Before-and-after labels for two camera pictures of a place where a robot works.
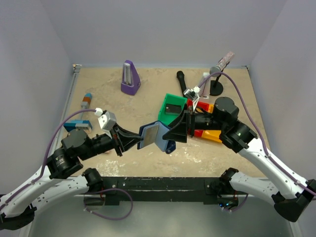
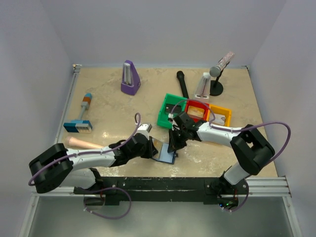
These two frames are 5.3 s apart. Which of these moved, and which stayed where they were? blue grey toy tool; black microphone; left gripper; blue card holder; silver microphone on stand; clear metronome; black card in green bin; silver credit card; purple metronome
Moved: blue card holder; silver credit card; left gripper
Stayed: black card in green bin; purple metronome; blue grey toy tool; black microphone; clear metronome; silver microphone on stand
